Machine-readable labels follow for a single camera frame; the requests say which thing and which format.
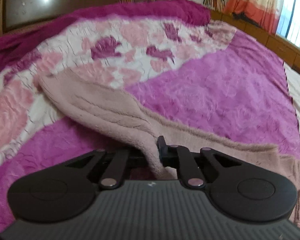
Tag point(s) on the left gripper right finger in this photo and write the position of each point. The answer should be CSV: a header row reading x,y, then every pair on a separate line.
x,y
238,189

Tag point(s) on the row of books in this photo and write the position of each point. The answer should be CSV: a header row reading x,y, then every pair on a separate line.
x,y
216,5

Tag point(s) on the cream and orange curtain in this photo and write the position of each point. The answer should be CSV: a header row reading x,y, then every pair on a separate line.
x,y
265,13

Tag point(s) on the pink knitted cardigan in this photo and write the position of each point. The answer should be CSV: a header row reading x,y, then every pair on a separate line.
x,y
118,115

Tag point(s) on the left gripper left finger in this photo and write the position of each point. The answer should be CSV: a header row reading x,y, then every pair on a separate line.
x,y
64,191

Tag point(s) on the wooden low cabinet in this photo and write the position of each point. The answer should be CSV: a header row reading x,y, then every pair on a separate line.
x,y
281,47

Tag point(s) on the purple floral bed blanket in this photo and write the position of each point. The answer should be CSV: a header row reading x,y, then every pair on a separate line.
x,y
169,55

